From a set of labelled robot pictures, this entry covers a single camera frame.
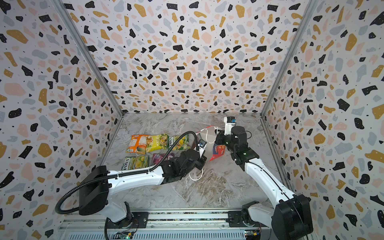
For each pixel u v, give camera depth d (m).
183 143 1.02
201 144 0.66
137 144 1.00
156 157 0.93
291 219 0.39
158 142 0.99
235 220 0.73
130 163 0.90
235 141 0.58
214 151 0.76
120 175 0.46
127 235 0.70
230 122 0.69
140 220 0.74
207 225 0.73
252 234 0.72
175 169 0.59
